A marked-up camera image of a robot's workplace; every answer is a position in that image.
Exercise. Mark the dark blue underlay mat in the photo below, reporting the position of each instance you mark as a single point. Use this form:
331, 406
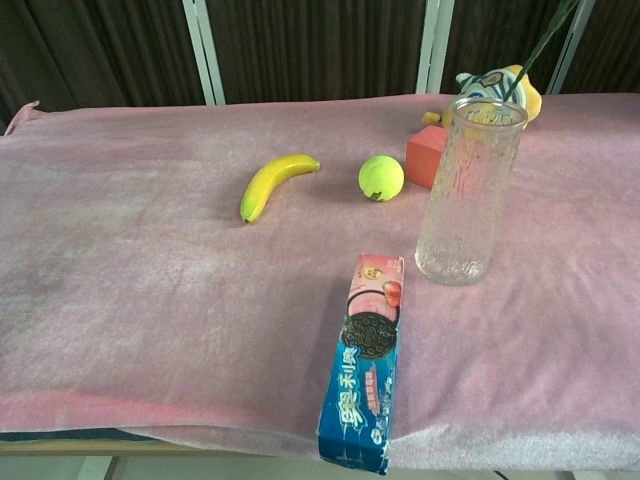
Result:
75, 436

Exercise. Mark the yellow-green tennis ball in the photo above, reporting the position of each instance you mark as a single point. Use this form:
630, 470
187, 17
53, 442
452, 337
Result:
381, 177

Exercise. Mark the red-orange cube block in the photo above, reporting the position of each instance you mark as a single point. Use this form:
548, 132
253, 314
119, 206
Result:
422, 160

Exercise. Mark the blue Oreo cookie box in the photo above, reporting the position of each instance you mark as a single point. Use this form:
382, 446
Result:
367, 360

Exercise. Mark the small yellow toy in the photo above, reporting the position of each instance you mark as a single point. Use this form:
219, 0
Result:
431, 118

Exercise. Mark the pink fleece table cloth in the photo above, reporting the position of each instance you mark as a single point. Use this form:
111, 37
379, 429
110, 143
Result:
150, 280

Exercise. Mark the yellow banana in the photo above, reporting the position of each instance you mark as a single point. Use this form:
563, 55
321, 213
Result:
270, 182

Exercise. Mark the blue striped yellow plush toy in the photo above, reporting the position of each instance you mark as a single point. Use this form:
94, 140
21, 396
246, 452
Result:
492, 82

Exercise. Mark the dark brown curtain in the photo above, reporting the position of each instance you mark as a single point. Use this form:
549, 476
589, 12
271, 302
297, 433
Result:
320, 45

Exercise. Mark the pink rose bouquet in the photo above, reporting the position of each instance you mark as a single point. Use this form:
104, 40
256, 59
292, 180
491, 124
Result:
546, 37

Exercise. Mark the white metal frame post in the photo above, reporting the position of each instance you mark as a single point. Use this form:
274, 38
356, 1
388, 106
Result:
205, 50
572, 45
434, 45

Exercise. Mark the tall textured clear glass vase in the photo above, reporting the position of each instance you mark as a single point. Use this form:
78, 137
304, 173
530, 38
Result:
465, 215

